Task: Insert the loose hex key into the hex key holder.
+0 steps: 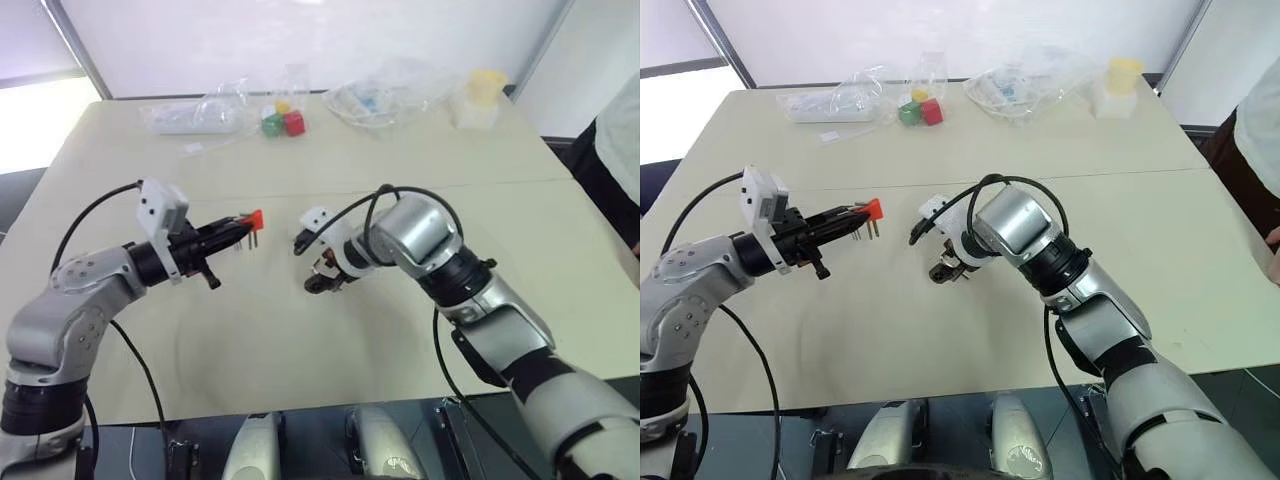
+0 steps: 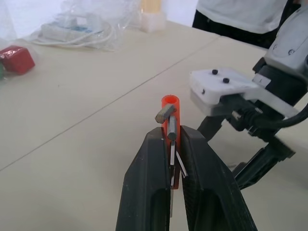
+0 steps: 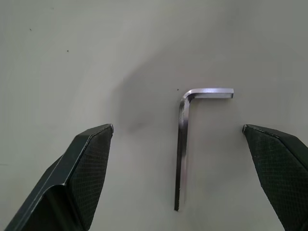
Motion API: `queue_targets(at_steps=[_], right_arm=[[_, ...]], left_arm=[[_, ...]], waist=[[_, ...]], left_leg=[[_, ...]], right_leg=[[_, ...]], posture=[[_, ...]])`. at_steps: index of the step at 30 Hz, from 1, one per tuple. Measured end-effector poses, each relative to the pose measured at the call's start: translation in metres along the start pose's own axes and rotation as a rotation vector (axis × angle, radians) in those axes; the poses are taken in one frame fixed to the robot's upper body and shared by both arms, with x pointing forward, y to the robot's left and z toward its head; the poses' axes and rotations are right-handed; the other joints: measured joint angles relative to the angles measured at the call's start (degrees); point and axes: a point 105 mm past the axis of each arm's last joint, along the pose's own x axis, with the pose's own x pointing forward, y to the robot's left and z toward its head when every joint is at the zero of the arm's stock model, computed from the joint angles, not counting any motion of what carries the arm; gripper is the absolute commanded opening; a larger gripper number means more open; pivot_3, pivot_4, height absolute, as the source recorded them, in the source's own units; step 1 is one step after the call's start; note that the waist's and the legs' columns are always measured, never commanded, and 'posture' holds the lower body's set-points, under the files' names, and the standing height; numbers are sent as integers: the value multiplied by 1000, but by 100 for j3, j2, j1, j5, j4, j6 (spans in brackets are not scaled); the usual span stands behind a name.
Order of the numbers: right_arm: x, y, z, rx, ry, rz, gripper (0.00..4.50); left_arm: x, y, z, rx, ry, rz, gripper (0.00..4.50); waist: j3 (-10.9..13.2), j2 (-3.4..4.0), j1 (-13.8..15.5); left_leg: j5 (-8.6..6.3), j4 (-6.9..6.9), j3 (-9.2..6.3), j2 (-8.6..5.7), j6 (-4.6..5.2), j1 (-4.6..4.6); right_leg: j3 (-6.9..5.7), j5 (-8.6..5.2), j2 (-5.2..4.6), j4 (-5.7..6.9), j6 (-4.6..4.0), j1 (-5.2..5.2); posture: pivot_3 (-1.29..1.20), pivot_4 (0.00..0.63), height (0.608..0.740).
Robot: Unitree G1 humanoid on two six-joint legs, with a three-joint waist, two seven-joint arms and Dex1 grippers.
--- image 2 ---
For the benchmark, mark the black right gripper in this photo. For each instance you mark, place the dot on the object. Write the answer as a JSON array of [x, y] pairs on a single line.
[[262, 130]]

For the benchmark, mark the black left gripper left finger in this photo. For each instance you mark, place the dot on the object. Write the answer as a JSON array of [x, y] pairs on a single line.
[[142, 183]]

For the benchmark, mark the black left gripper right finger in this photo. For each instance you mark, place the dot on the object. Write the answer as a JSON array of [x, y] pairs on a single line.
[[211, 192]]

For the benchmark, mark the small silver hex key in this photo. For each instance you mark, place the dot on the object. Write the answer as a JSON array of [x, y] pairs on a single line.
[[172, 178]]

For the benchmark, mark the thin silver hex key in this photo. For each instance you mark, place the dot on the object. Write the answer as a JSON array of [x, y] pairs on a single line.
[[182, 164]]

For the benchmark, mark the orange hex key holder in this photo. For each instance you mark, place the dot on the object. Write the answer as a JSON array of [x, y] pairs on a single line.
[[178, 113]]

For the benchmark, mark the large dark grey hex key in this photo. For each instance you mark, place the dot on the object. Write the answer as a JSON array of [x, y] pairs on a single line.
[[164, 113]]

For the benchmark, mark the person in white shirt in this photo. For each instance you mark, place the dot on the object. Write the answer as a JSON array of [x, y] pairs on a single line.
[[240, 14]]

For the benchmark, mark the white square box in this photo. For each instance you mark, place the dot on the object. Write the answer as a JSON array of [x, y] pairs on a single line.
[[154, 21]]

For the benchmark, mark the beige cylinder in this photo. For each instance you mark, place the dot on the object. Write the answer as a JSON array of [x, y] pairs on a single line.
[[151, 5]]

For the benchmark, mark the clear plastic bag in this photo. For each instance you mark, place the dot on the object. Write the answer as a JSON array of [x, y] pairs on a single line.
[[115, 19]]

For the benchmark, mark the red block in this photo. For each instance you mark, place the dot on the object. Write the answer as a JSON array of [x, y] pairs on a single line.
[[18, 59]]

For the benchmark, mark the green block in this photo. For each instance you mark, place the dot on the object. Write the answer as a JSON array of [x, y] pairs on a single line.
[[1, 71]]

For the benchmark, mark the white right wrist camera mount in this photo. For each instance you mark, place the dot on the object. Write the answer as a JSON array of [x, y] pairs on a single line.
[[221, 84]]

